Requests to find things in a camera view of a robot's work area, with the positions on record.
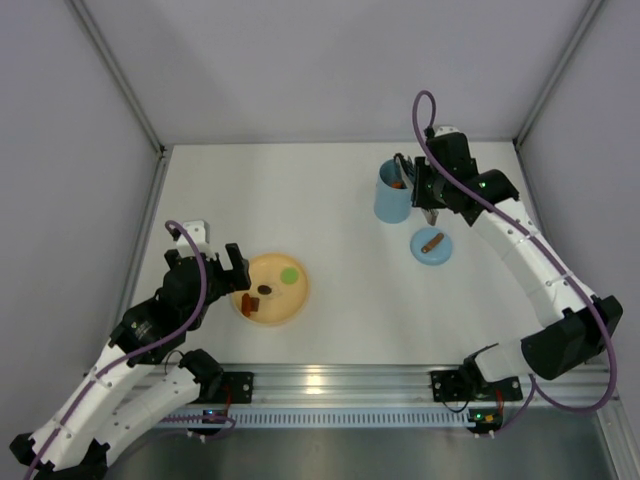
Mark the green round cookie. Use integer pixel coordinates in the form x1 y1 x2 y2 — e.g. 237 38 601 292
280 267 300 285

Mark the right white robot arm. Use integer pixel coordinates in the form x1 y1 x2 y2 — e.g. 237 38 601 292
412 128 623 383

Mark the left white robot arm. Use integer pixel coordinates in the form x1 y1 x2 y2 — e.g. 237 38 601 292
10 243 251 479

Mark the blue lunch box cup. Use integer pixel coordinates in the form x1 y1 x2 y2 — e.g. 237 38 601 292
374 159 412 224

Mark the beige round plate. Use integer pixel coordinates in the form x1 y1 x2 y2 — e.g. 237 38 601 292
231 253 311 327

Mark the blue lid with brown handle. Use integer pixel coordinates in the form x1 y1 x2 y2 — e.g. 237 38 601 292
409 227 453 266

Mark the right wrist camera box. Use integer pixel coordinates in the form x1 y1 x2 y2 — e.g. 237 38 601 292
424 125 459 140

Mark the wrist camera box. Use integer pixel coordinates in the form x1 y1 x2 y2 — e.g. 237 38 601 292
165 219 211 257
424 125 459 140

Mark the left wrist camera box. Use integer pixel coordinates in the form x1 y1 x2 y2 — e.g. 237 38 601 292
165 219 211 257

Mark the left aluminium frame post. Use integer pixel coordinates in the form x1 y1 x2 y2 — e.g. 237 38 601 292
64 1 169 333

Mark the aluminium frame post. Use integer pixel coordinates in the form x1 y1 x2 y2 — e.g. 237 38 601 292
513 0 608 366
64 1 169 333

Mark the right aluminium frame post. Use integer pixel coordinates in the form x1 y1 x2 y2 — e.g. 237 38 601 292
513 0 608 366

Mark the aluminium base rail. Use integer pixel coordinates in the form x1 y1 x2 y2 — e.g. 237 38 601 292
224 364 609 408

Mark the white slotted cable duct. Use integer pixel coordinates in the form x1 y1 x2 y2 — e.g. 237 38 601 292
162 410 476 429

